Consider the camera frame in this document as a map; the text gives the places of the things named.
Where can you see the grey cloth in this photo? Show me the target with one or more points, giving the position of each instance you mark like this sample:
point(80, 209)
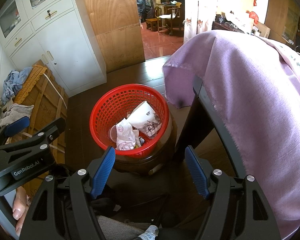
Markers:
point(15, 112)

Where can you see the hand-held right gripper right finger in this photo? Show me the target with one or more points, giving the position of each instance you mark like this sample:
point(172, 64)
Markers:
point(197, 172)

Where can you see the person's left hand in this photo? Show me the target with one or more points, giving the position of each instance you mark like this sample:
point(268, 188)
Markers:
point(20, 205)

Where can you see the yellow woven mat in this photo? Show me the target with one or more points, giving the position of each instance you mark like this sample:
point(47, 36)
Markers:
point(32, 80)

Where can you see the floral door curtain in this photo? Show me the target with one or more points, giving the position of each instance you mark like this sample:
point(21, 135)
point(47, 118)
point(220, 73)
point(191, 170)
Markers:
point(199, 10)

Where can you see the white metal cabinet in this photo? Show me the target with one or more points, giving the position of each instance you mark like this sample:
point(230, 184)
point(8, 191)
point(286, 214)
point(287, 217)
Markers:
point(70, 42)

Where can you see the grey towel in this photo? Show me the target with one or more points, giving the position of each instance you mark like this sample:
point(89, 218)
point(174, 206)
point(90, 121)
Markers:
point(120, 228)

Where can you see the red plastic basket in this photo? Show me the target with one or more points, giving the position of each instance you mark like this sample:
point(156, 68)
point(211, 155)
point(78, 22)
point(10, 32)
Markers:
point(107, 105)

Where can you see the dark wooden round stool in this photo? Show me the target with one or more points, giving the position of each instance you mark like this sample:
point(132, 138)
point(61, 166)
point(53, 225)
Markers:
point(140, 165)

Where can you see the white crumpled paper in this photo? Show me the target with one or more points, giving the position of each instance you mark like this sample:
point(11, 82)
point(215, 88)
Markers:
point(237, 20)

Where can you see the small wooden stool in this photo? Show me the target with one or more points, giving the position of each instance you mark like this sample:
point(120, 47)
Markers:
point(153, 23)

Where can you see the wooden armchair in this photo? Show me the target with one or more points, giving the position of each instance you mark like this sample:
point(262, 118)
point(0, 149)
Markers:
point(170, 15)

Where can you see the crumpled beige tissue paper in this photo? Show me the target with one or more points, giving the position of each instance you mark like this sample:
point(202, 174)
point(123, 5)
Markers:
point(123, 135)

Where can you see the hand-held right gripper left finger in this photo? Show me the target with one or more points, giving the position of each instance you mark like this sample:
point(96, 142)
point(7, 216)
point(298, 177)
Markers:
point(103, 172)

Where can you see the white printed paper cup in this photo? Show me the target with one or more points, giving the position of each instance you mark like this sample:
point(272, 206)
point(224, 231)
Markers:
point(145, 117)

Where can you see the blue cloth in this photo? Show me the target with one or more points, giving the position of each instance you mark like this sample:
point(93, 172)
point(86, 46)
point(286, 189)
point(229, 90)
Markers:
point(12, 82)

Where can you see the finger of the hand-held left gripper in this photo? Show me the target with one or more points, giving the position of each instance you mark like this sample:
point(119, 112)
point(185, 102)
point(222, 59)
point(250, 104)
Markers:
point(17, 126)
point(45, 135)

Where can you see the pink floral tablecloth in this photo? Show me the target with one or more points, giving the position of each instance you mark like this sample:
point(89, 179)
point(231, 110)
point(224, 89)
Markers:
point(294, 62)

